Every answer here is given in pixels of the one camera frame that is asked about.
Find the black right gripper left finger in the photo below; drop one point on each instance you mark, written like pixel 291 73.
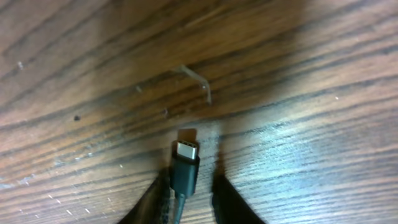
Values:
pixel 154 205

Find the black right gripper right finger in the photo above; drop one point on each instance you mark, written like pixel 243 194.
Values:
pixel 228 206

